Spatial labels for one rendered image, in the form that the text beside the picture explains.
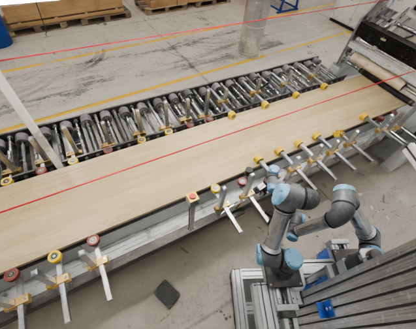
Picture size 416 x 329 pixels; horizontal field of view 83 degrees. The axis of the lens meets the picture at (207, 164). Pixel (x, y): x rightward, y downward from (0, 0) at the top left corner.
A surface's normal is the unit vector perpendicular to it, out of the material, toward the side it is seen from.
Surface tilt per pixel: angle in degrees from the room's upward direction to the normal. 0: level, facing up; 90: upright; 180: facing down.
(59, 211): 0
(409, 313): 90
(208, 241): 0
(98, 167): 0
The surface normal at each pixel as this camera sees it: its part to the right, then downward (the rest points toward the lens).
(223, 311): 0.07, -0.61
